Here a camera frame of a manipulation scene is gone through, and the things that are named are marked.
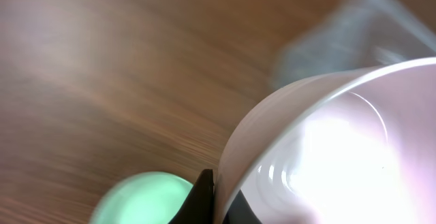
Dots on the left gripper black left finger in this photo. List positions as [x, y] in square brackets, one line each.
[198, 206]

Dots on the mint green bowl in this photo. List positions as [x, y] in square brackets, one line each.
[146, 198]

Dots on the pink bowl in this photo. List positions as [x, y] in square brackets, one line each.
[347, 147]

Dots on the clear plastic storage bin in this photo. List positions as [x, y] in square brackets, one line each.
[358, 34]

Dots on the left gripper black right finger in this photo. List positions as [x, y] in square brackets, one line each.
[240, 212]

